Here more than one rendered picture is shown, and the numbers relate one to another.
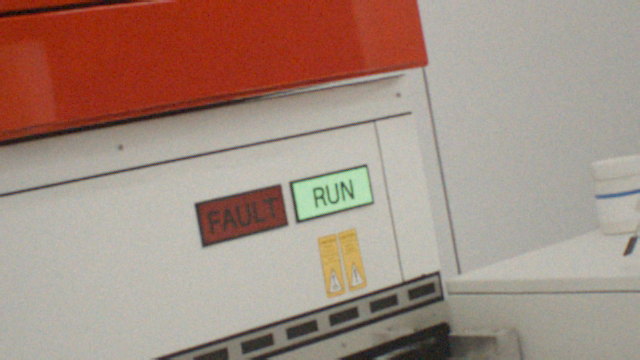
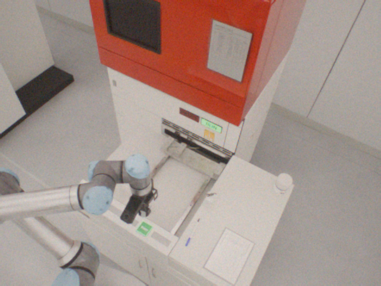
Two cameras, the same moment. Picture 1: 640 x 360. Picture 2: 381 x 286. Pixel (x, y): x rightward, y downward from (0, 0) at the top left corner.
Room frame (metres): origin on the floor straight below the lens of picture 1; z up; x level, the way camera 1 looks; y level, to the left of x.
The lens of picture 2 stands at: (1.01, -0.91, 2.24)
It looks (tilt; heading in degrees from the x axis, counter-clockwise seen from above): 51 degrees down; 65
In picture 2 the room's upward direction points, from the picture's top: 6 degrees clockwise
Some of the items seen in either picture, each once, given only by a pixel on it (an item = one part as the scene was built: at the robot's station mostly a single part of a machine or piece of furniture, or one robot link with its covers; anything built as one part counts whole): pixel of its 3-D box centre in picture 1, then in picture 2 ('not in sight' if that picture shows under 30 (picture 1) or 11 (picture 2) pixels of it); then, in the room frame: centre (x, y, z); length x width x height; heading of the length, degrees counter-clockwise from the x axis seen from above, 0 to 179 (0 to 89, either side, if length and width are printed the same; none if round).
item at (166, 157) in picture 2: not in sight; (151, 176); (1.19, -0.04, 0.84); 0.50 x 0.02 x 0.03; 39
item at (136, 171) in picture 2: not in sight; (137, 171); (1.08, -0.36, 1.41); 0.09 x 0.08 x 0.11; 163
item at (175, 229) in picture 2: not in sight; (194, 200); (1.36, -0.25, 0.84); 0.50 x 0.02 x 0.03; 39
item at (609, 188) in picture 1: (621, 194); (282, 184); (1.74, -0.39, 1.01); 0.07 x 0.07 x 0.10
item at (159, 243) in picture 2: not in sight; (123, 221); (0.99, -0.27, 0.89); 0.55 x 0.09 x 0.14; 129
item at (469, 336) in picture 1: (482, 342); (219, 170); (1.53, -0.15, 0.89); 0.08 x 0.03 x 0.03; 39
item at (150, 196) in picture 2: not in sight; (143, 193); (1.08, -0.36, 1.25); 0.09 x 0.08 x 0.12; 39
